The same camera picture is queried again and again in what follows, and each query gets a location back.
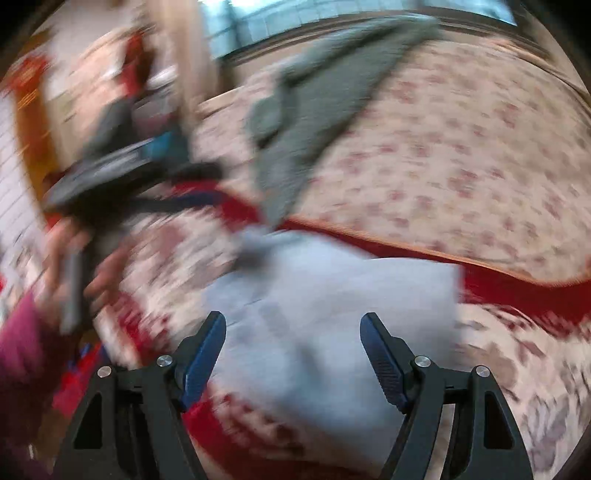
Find beige curtain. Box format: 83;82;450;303
146;0;219;126

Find person's left hand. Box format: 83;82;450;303
34;218;134;335

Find magenta sleeve forearm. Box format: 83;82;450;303
1;292;80;479

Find light grey fleece pants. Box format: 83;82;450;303
204;229;461;476

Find cream floral bed sheet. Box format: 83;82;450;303
193;41;590;283

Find window with metal bars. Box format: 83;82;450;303
200;0;517;57

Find blue bag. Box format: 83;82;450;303
140;129;190;162

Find red white floral blanket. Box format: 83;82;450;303
50;181;591;480

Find grey fleece blanket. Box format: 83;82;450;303
245;14;440;228

